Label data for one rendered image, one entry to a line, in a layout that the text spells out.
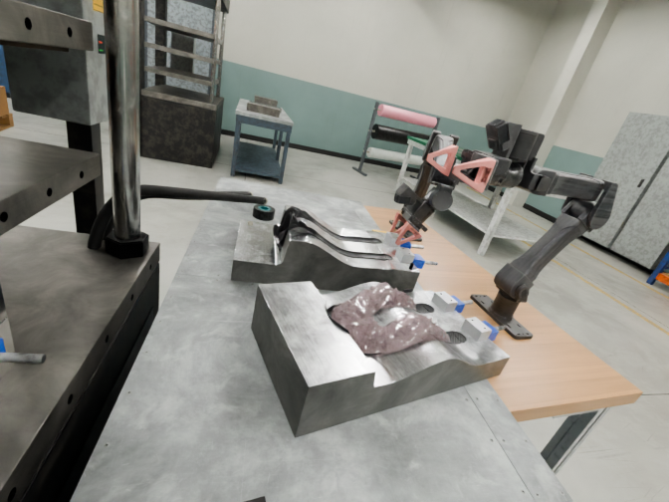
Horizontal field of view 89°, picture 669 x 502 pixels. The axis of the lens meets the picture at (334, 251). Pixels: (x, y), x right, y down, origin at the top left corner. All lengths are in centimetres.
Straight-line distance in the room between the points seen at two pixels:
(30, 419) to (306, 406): 38
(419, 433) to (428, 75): 780
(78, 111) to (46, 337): 53
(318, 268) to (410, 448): 46
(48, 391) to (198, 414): 23
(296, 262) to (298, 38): 671
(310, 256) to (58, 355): 52
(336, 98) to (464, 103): 287
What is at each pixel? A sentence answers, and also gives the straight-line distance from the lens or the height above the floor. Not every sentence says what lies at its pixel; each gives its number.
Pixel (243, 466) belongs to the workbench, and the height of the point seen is 80.
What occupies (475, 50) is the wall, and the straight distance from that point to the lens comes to 865.
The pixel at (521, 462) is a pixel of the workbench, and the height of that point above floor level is 80.
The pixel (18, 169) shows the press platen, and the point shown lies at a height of 104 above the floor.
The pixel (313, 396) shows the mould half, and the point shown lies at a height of 89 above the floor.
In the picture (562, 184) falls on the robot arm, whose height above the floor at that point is 121.
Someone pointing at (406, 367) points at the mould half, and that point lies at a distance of 65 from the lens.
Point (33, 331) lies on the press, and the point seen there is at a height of 78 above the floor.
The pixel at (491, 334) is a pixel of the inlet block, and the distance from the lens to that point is 89.
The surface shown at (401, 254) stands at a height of 91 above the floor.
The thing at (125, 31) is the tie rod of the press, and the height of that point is 129.
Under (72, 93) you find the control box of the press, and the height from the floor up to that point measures 114.
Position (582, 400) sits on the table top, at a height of 80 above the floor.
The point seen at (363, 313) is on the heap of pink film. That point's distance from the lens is 71.
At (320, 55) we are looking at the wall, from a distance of 747.
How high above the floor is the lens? 128
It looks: 25 degrees down
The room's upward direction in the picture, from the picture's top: 14 degrees clockwise
